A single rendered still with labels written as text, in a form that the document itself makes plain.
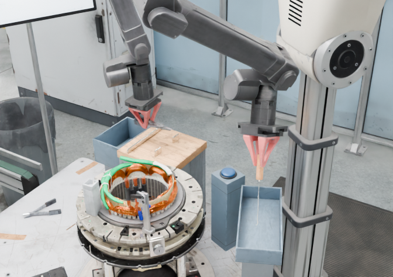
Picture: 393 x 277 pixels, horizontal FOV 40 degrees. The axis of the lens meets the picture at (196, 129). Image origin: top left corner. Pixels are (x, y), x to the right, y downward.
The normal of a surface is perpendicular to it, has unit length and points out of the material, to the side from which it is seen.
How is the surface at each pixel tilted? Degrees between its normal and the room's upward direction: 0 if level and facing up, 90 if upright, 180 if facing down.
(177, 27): 112
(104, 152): 90
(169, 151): 0
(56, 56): 90
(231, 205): 90
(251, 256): 90
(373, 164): 0
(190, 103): 0
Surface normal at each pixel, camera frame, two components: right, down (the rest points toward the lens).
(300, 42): -0.93, 0.19
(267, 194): -0.13, 0.51
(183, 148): -0.01, -0.86
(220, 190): -0.78, 0.33
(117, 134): 0.83, 0.27
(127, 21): 0.27, 0.35
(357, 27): 0.35, 0.73
